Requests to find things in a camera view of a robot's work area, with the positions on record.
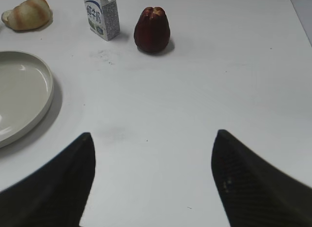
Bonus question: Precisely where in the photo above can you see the beige round plate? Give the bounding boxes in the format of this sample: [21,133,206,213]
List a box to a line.
[0,51,54,147]

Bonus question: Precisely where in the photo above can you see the dark red wax apple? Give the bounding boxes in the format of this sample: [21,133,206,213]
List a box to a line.
[134,7,171,54]

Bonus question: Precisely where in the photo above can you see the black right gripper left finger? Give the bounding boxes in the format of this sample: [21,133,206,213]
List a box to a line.
[0,132,96,227]

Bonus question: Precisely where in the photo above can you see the peeled orange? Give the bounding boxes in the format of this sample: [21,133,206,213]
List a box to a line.
[1,0,53,31]

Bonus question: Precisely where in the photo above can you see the white blue milk carton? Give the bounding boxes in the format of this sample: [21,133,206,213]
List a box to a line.
[84,0,120,41]

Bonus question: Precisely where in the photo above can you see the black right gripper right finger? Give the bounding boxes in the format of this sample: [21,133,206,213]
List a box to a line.
[211,130,312,227]

